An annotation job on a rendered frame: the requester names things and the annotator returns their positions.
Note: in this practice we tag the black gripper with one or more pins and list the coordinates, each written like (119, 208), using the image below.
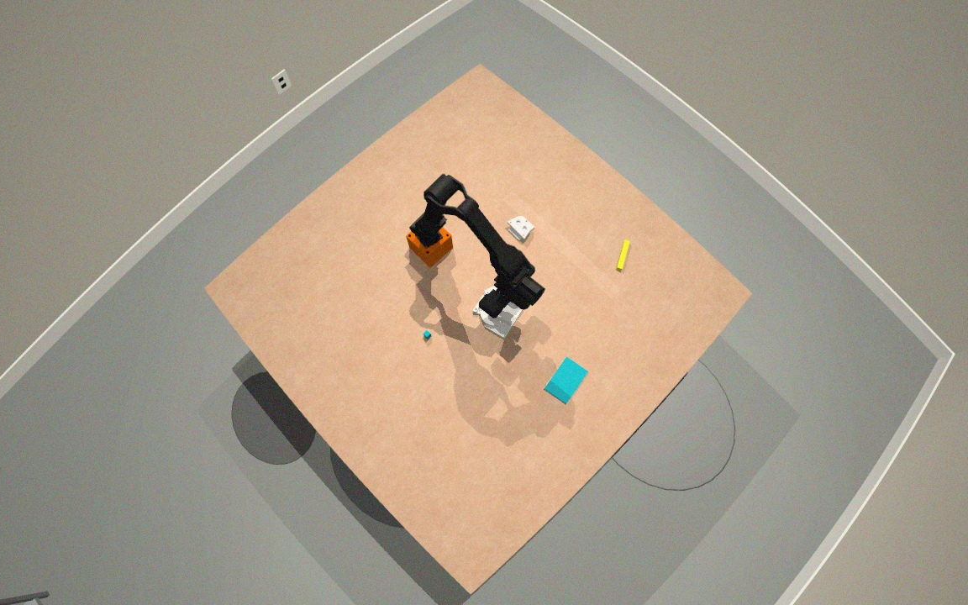
(494, 302)

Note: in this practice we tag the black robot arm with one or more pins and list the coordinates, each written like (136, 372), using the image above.
(505, 258)

